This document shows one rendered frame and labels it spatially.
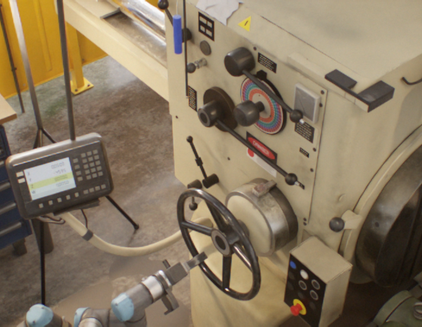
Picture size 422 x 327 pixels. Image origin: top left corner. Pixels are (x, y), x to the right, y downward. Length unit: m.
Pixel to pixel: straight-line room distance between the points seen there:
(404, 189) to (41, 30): 3.04
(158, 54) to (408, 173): 1.35
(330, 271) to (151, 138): 2.60
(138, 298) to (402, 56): 1.02
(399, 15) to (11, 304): 2.45
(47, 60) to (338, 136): 3.14
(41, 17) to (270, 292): 2.45
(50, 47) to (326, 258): 3.03
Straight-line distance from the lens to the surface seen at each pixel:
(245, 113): 1.86
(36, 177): 2.42
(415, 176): 2.00
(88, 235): 2.65
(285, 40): 1.83
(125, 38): 3.11
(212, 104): 2.07
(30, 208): 2.45
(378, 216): 2.02
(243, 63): 1.86
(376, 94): 1.66
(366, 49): 1.80
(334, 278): 1.95
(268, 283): 2.85
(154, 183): 4.09
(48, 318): 2.38
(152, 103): 4.67
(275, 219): 2.03
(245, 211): 2.05
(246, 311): 2.80
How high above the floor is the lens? 2.86
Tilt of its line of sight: 43 degrees down
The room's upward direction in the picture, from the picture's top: straight up
